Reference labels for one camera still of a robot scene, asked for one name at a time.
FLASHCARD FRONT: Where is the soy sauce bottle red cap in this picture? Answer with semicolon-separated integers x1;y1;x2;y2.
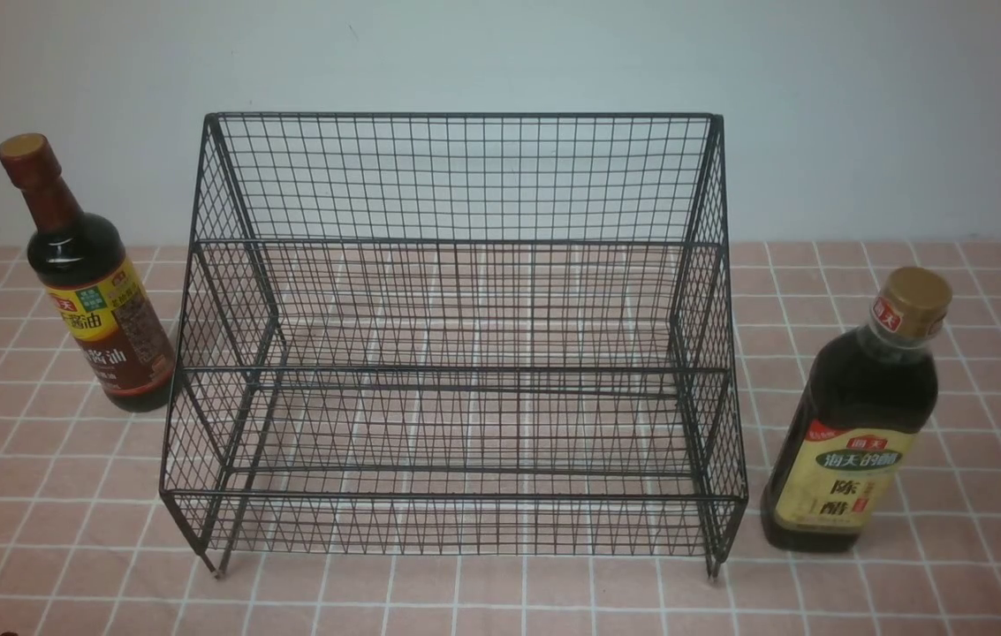
0;132;176;413

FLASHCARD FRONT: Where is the vinegar bottle gold cap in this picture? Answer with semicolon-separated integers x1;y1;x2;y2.
760;266;952;553

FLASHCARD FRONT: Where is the black wire mesh rack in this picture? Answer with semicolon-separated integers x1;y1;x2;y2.
158;112;749;577

